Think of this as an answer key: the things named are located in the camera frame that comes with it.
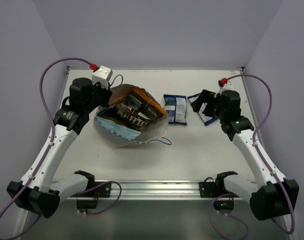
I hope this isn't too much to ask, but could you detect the aluminium mounting rail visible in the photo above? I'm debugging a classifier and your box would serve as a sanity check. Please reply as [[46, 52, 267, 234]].
[[64, 178, 287, 201]]

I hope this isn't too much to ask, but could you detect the dark blue snack bag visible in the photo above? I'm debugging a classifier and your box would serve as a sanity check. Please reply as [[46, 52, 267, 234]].
[[163, 94, 187, 126]]

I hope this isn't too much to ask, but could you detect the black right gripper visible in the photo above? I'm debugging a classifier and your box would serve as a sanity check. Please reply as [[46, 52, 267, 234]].
[[190, 89, 226, 121]]

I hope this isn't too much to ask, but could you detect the blue checkered paper bag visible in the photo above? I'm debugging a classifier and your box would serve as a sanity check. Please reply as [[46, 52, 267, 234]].
[[93, 74, 172, 150]]

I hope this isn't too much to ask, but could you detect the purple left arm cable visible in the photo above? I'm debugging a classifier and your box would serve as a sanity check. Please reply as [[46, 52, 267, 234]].
[[0, 57, 122, 237]]

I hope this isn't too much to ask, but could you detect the orange brown snack bag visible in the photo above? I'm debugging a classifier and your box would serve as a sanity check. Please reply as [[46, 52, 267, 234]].
[[109, 84, 166, 121]]

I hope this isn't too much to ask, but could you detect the light blue snack bag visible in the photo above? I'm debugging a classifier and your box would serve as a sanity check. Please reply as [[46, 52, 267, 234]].
[[93, 116, 141, 145]]

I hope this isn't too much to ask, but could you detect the blue white snack bag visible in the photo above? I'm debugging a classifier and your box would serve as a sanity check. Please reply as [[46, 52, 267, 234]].
[[187, 92, 219, 127]]

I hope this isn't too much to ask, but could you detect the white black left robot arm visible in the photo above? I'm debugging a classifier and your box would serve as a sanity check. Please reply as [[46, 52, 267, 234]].
[[7, 77, 112, 218]]

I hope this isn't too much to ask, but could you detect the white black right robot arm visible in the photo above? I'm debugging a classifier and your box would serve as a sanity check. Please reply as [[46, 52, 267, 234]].
[[191, 89, 299, 221]]

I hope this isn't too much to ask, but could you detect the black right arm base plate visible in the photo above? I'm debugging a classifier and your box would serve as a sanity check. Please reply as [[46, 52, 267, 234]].
[[198, 181, 237, 213]]

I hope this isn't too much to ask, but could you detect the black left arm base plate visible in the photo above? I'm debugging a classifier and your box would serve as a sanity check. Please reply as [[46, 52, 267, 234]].
[[73, 181, 112, 212]]

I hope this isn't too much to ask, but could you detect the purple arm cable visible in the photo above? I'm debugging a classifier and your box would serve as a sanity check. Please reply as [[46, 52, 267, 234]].
[[208, 74, 296, 240], [0, 57, 122, 237]]

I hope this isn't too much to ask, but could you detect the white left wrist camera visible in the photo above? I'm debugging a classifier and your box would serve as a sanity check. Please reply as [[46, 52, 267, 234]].
[[90, 63, 113, 89]]

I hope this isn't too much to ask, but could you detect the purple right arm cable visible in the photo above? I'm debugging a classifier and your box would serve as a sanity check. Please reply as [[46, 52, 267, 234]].
[[208, 74, 296, 240]]

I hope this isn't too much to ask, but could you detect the brown kettle chips bag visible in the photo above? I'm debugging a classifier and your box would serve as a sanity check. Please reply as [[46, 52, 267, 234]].
[[114, 103, 151, 131]]

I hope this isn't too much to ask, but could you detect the dark brown chips bag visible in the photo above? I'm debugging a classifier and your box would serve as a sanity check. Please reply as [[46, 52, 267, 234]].
[[128, 91, 165, 121]]

